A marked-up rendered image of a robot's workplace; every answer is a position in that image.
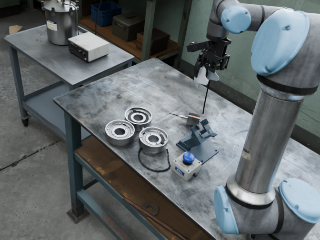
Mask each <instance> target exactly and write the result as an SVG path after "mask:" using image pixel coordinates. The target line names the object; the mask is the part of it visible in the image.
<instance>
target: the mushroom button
mask: <svg viewBox="0 0 320 240"><path fill-rule="evenodd" d="M183 160H184V161H186V162H189V163H191V162H194V160H195V157H194V155H193V154H192V153H189V152H186V153H184V154H183Z"/></svg>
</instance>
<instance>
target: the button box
mask: <svg viewBox="0 0 320 240"><path fill-rule="evenodd" d="M185 153H186V152H185ZM183 154H184V153H183ZM183 154H182V155H180V156H179V157H178V158H176V159H175V160H174V161H173V163H172V167H171V170H172V171H173V172H174V173H176V174H177V175H178V176H179V177H181V178H182V179H183V180H184V181H186V182H187V181H189V180H190V179H191V178H192V177H193V176H194V177H197V173H198V172H199V171H200V168H201V164H202V163H201V162H200V161H199V160H197V159H196V158H195V160H194V162H191V163H189V162H186V161H184V160H183Z"/></svg>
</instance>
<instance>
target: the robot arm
mask: <svg viewBox="0 0 320 240"><path fill-rule="evenodd" d="M246 30H248V31H257V34H256V36H255V39H254V41H253V45H252V49H251V53H252V56H251V65H252V68H253V70H254V71H255V72H256V73H257V75H256V79H257V81H258V82H259V84H260V85H261V89H260V92H259V96H258V99H257V102H256V106H255V109H254V113H253V116H252V119H251V122H250V127H249V130H248V133H247V137H246V140H245V143H244V146H243V150H242V153H241V157H240V161H239V164H238V167H237V170H236V172H235V173H233V174H231V175H230V176H229V177H228V179H227V182H226V185H225V186H222V185H220V186H217V187H216V188H215V191H214V209H215V215H216V219H217V223H218V225H219V228H220V229H221V230H222V231H223V232H224V233H226V234H236V235H239V234H246V238H247V240H304V238H305V237H306V236H307V235H308V233H309V232H310V231H311V229H312V228H313V227H314V226H315V224H316V223H318V222H319V221H320V194H319V193H318V192H317V191H316V190H315V189H314V188H313V187H312V186H311V185H309V184H308V183H306V182H305V181H302V180H300V179H297V178H287V179H285V180H283V181H282V182H281V183H280V185H279V186H278V187H273V186H272V184H273V181H274V179H275V176H276V173H277V171H278V168H279V165H280V162H281V160H282V157H283V154H284V152H285V149H286V147H287V144H288V141H289V139H290V136H291V133H292V130H293V128H294V125H295V122H296V120H297V117H298V114H299V112H300V109H301V107H302V104H303V101H304V99H305V98H306V97H308V96H311V95H313V94H315V93H316V91H317V88H318V86H319V83H320V14H315V13H305V12H303V11H294V10H293V9H290V8H286V7H273V6H263V5H254V4H245V3H239V2H238V0H213V5H212V9H211V13H210V19H209V22H208V26H207V34H206V38H207V39H209V40H206V41H202V42H192V43H190V44H189V45H187V46H186V47H187V51H188V52H196V51H198V50H201V52H200V54H199V56H198V58H197V61H196V63H195V66H194V83H195V88H196V89H198V86H199V84H203V85H204V86H206V85H207V84H208V82H209V80H215V81H218V80H219V77H218V75H217V74H216V72H215V70H224V68H225V69H227V65H228V62H229V59H230V55H228V54H226V49H227V46H228V45H229V44H231V41H232V40H230V39H228V38H227V37H228V35H229V32H230V33H232V34H240V33H242V32H244V31H246ZM227 59H228V61H227ZM226 61H227V64H226ZM202 66H204V67H202Z"/></svg>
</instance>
